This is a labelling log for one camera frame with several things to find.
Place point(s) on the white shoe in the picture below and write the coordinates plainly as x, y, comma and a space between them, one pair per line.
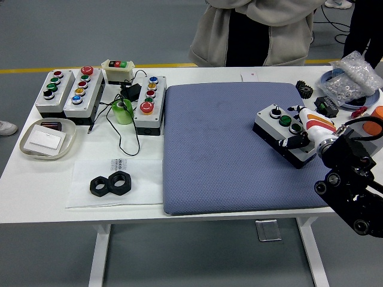
7, 128
336, 3

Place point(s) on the dark brown small part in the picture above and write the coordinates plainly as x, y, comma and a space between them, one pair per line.
51, 124

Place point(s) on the orange cylinder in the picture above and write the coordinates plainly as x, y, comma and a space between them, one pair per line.
372, 128

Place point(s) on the grey box with black knob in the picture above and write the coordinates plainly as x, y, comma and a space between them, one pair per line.
64, 86

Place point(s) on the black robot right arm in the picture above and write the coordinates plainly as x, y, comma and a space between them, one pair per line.
350, 161

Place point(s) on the white oval tray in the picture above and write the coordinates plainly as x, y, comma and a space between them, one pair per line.
69, 128

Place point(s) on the grey box with narrow base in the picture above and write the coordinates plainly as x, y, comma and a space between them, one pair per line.
158, 101

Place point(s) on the white table leg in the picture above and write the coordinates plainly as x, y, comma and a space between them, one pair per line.
314, 254
98, 260

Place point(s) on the blue plate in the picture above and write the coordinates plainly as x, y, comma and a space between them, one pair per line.
372, 100

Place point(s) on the black module with green terminal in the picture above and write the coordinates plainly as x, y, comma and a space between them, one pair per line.
327, 104

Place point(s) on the green tape roll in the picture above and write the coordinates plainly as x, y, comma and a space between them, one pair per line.
122, 116

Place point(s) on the blue-grey quilted mat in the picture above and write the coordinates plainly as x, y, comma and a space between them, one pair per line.
203, 149

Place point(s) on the grey four-control button box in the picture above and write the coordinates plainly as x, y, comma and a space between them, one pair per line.
269, 119

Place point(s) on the small black hex nut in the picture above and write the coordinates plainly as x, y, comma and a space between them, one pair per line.
95, 191

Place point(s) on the grey box with wide base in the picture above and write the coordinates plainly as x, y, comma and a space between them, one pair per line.
89, 95

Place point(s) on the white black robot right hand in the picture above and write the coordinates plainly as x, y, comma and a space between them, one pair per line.
317, 125

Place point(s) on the bubble wrap bag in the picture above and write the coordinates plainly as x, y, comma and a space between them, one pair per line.
356, 67

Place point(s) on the large black hex nut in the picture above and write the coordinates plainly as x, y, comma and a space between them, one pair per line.
115, 189

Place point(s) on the red clip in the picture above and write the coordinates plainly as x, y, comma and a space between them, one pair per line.
357, 113

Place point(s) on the black power adapter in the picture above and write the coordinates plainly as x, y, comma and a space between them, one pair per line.
131, 92

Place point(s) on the black gear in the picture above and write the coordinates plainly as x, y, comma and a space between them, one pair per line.
305, 89

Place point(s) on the clear bag of washers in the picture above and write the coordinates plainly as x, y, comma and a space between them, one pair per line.
344, 88

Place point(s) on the white card with red mark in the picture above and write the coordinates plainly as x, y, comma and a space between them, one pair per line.
248, 76

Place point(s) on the white wall switch plate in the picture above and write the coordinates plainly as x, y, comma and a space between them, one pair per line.
45, 140

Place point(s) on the bystander person in black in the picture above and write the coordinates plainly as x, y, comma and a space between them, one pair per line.
362, 24

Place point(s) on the cream three-button switch box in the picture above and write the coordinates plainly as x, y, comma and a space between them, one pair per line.
116, 71

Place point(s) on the clear bracket under table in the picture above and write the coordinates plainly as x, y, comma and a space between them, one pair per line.
267, 231

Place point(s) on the clear printed plastic sheet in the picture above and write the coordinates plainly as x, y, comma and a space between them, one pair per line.
143, 185

